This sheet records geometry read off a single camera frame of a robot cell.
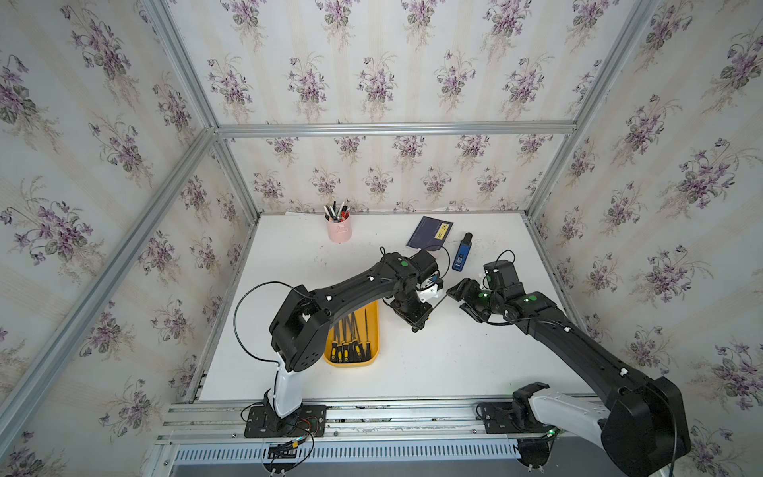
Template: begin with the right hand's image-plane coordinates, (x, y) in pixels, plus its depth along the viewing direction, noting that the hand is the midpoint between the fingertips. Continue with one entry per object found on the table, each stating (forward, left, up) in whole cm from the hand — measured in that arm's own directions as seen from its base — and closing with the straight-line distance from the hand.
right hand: (455, 297), depth 82 cm
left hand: (-8, +9, -3) cm, 12 cm away
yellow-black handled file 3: (-10, +29, -11) cm, 33 cm away
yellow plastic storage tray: (-7, +23, -7) cm, 25 cm away
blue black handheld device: (+25, -8, -11) cm, 29 cm away
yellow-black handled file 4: (-11, +27, -10) cm, 31 cm away
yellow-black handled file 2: (-10, +33, -11) cm, 36 cm away
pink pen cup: (+30, +37, -6) cm, 48 cm away
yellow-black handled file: (-13, +34, -9) cm, 38 cm away
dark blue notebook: (+34, +3, -12) cm, 37 cm away
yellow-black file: (-12, +24, -10) cm, 29 cm away
